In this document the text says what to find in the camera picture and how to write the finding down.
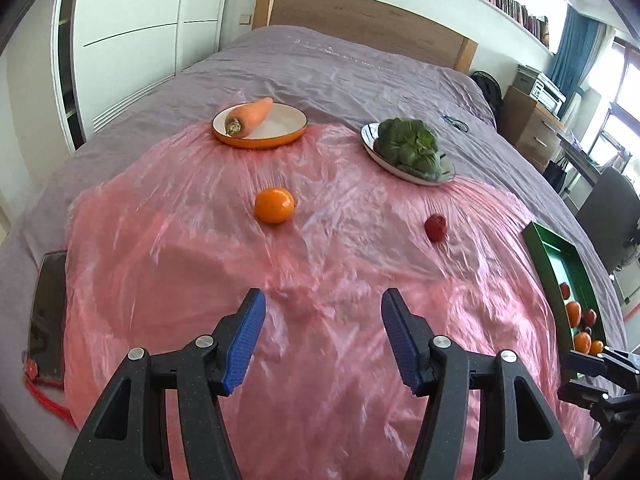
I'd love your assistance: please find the white wall shelf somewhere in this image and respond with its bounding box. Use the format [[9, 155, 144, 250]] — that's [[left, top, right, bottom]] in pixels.
[[400, 0, 557, 52]]

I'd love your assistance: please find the white wardrobe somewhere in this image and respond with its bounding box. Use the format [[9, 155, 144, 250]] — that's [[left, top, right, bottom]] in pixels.
[[52, 0, 234, 151]]

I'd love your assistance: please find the white printer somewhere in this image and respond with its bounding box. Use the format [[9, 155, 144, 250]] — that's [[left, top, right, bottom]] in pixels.
[[514, 64, 567, 115]]

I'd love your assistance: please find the grey chair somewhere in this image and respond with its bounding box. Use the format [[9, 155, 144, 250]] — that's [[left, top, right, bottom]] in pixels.
[[575, 166, 640, 274]]

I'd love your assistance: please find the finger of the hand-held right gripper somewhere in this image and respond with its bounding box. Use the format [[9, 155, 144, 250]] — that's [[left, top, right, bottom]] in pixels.
[[557, 380, 611, 409], [567, 349, 640, 381]]

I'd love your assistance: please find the green leafy vegetable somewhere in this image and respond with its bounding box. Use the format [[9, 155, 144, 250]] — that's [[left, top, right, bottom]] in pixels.
[[373, 117, 444, 181]]

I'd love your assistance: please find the black bag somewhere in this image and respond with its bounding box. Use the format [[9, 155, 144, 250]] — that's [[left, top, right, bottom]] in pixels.
[[542, 157, 569, 194]]

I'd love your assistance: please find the orange rimmed bowl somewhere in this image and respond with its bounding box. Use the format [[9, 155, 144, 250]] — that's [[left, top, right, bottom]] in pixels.
[[212, 102, 308, 150]]

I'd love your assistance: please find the green tray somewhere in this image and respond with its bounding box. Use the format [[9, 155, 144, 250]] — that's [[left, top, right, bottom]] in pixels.
[[522, 222, 609, 362]]

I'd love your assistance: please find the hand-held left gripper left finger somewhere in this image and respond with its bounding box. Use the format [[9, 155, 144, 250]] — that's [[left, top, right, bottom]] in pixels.
[[62, 288, 267, 480]]

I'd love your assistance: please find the wooden nightstand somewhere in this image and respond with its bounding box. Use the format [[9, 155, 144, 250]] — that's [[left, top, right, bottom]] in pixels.
[[500, 85, 566, 169]]

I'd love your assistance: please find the teal curtain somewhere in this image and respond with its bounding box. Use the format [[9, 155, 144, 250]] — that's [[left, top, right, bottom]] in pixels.
[[550, 5, 602, 122]]

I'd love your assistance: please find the black backpack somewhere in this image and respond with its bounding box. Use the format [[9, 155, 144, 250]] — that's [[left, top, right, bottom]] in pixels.
[[470, 71, 505, 121]]

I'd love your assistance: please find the wooden headboard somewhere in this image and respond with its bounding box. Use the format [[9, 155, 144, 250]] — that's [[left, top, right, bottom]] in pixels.
[[252, 0, 479, 72]]

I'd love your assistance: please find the pink plastic sheet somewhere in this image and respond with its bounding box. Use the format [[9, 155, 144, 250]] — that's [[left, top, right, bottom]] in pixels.
[[64, 120, 602, 480]]

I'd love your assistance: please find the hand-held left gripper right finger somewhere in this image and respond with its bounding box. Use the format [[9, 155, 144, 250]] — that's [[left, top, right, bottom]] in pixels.
[[381, 288, 583, 480]]

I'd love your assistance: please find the grey desk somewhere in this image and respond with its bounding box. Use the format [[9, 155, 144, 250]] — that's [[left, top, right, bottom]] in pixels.
[[557, 130, 619, 182]]

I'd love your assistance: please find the carrot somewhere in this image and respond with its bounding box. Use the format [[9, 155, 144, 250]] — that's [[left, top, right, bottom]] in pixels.
[[224, 97, 275, 139]]

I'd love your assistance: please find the black smartphone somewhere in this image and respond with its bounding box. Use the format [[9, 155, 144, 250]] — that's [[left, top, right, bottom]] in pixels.
[[26, 250, 69, 382]]

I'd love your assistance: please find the red lanyard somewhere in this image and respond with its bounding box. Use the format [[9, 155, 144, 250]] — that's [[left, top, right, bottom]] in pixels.
[[22, 359, 79, 429]]

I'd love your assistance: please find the white plate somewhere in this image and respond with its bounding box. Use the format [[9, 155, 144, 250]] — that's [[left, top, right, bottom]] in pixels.
[[360, 122, 456, 186]]

